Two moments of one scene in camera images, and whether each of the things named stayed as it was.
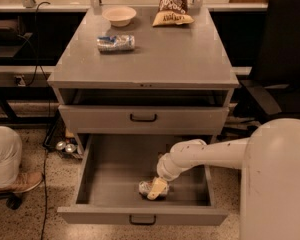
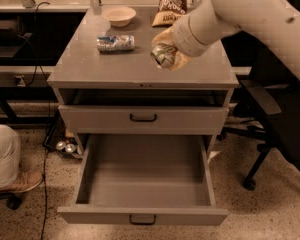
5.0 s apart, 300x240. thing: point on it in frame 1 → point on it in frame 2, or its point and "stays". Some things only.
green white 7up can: [145, 186] → [163, 55]
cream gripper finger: [159, 185] → [168, 36]
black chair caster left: [13, 201] stays
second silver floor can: [70, 148] stays
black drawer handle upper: [143, 120] stays
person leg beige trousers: [5, 156] stays
